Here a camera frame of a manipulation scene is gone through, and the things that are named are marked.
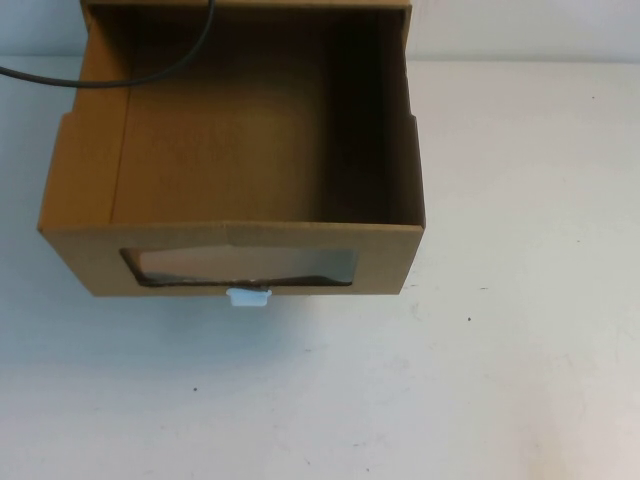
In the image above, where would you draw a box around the cardboard drawer with large window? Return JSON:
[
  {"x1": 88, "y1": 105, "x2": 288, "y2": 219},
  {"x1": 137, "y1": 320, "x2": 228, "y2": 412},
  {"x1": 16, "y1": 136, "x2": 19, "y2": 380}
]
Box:
[{"x1": 35, "y1": 3, "x2": 429, "y2": 299}]

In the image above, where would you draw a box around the black cable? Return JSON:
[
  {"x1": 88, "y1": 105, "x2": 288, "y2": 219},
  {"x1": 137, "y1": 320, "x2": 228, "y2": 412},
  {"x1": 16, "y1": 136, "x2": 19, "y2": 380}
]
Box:
[{"x1": 0, "y1": 0, "x2": 217, "y2": 90}]

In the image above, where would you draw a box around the white plastic drawer handle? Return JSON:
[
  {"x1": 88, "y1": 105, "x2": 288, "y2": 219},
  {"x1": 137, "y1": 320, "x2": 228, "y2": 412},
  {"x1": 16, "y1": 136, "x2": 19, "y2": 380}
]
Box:
[{"x1": 225, "y1": 286, "x2": 274, "y2": 308}]

